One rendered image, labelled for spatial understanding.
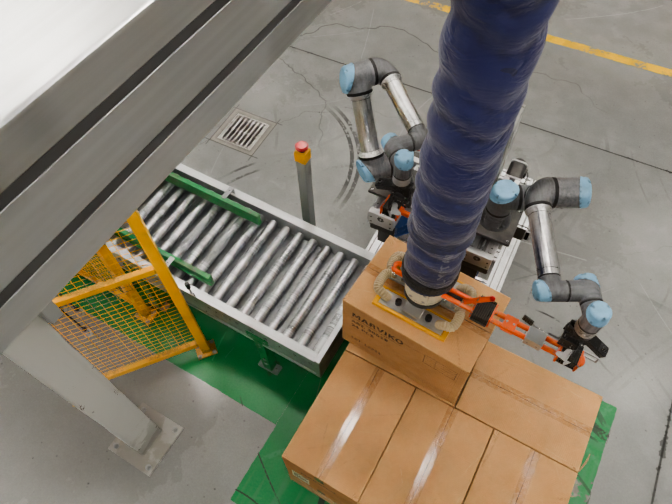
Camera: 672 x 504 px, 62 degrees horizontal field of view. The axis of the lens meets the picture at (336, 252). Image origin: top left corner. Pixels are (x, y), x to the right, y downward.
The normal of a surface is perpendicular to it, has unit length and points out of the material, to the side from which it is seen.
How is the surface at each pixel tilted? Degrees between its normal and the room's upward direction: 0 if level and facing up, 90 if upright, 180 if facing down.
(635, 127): 0
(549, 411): 0
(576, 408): 0
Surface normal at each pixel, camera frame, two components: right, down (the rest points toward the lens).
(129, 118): 0.87, 0.41
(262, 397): -0.02, -0.53
